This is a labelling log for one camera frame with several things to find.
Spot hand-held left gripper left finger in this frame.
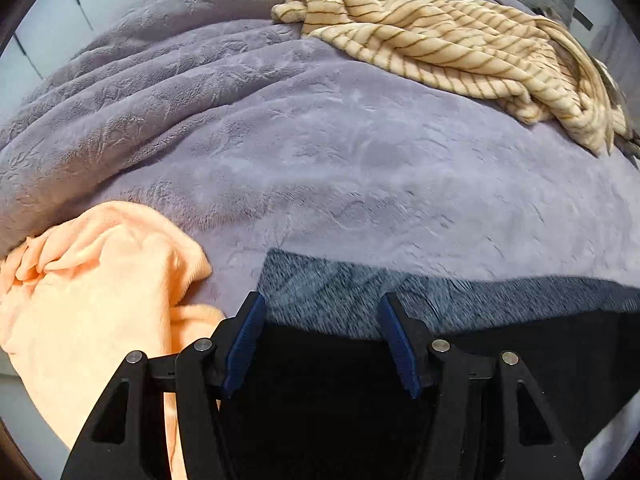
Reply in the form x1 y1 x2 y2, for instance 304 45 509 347
60 291 268 480

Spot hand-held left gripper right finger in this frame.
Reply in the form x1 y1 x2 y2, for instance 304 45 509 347
376 292 586 480

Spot black pants with grey lining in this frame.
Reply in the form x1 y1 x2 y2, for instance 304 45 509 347
220 247 640 480

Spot orange cloth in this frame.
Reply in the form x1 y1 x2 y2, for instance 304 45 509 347
0 201 226 480

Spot lavender embossed blanket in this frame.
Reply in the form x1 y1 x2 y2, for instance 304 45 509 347
0 0 640 480

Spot beige striped garment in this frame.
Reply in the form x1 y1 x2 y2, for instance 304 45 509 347
271 0 640 157

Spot white wardrobe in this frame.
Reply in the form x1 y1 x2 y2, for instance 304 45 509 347
0 0 103 126

